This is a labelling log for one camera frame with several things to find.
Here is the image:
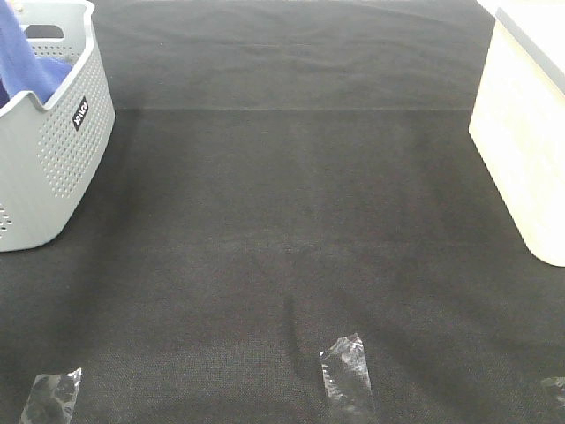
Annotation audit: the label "blue microfibre towel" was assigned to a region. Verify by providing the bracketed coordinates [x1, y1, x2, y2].
[1, 1, 72, 107]

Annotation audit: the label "black table cloth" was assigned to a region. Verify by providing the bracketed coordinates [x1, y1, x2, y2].
[1, 1, 564, 423]

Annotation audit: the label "clear tape strip centre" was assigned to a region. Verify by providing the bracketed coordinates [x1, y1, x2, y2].
[320, 333, 375, 423]

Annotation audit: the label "clear tape strip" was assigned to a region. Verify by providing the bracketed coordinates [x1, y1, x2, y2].
[540, 376, 565, 410]
[19, 367, 82, 424]
[320, 333, 375, 423]

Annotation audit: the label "grey perforated laundry basket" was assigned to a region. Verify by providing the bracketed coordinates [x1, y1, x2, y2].
[1, 1, 115, 252]

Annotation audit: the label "white storage box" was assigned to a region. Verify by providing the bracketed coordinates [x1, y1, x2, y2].
[469, 1, 564, 267]

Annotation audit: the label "clear tape strip left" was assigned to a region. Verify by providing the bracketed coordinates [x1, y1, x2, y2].
[19, 367, 82, 424]

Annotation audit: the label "clear tape strip right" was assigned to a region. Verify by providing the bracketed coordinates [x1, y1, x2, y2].
[540, 376, 565, 410]

